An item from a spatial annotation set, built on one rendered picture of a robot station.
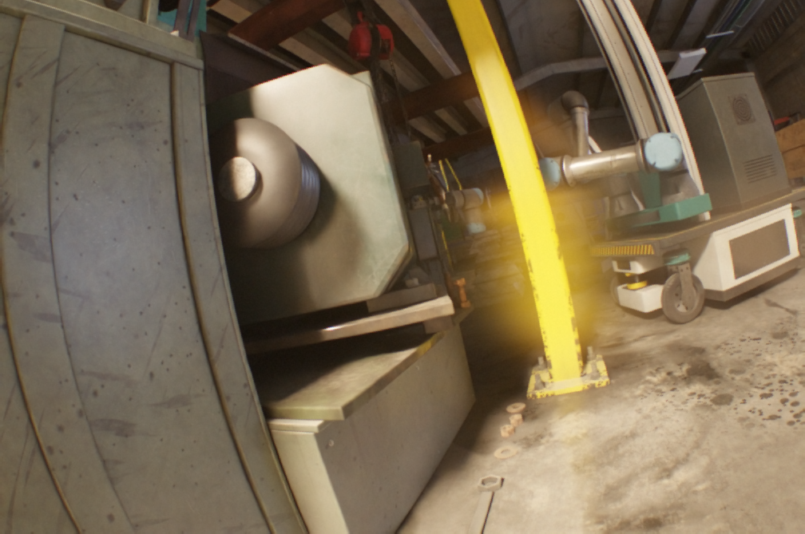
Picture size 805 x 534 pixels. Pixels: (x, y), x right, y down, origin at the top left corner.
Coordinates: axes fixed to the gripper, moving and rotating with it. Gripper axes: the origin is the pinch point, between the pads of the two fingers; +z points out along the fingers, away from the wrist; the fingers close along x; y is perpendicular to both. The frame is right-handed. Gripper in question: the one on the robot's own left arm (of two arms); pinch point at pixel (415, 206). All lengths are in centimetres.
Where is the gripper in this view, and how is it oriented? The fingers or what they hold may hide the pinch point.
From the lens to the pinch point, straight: 150.0
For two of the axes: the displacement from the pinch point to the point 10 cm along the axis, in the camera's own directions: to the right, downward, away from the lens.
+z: -8.8, 1.7, -4.4
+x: 4.1, -1.8, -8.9
